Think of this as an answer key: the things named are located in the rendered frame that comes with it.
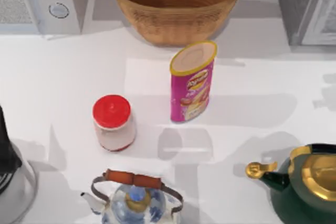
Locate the round microwave knob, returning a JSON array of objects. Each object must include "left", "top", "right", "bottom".
[{"left": 48, "top": 2, "right": 70, "bottom": 19}]

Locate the green and gold kettle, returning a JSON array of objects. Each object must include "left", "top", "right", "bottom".
[{"left": 245, "top": 143, "right": 336, "bottom": 224}]

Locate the blue and white teapot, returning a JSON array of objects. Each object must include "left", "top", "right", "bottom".
[{"left": 80, "top": 168, "right": 185, "bottom": 224}]

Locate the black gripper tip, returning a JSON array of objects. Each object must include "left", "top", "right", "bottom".
[{"left": 0, "top": 105, "right": 23, "bottom": 175}]

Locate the woven wicker basket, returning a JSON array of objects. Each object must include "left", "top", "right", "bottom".
[{"left": 110, "top": 0, "right": 244, "bottom": 47}]

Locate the silver kettle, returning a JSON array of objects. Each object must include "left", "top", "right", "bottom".
[{"left": 0, "top": 140, "right": 39, "bottom": 224}]

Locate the white jar with red lid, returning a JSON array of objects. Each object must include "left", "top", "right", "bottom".
[{"left": 92, "top": 94, "right": 137, "bottom": 153}]

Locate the pink can with yellow rim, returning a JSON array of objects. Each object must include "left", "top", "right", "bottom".
[{"left": 169, "top": 40, "right": 218, "bottom": 124}]

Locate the pale microwave oven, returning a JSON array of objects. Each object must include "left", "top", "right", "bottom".
[{"left": 0, "top": 0, "right": 92, "bottom": 36}]

